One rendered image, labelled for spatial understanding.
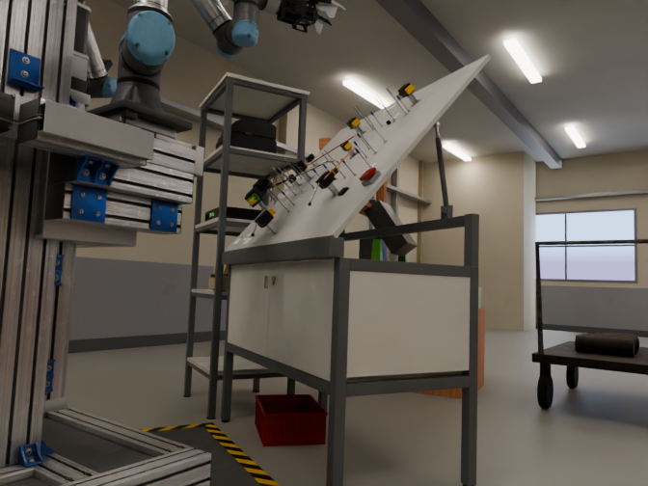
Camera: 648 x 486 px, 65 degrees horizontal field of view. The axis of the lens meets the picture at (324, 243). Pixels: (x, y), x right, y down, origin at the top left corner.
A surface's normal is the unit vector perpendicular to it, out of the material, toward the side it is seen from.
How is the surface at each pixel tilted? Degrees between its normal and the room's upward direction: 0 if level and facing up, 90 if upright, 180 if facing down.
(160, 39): 98
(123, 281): 90
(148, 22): 98
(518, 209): 90
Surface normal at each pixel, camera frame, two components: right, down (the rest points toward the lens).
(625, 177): -0.59, -0.09
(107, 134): 0.81, -0.02
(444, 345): 0.47, -0.06
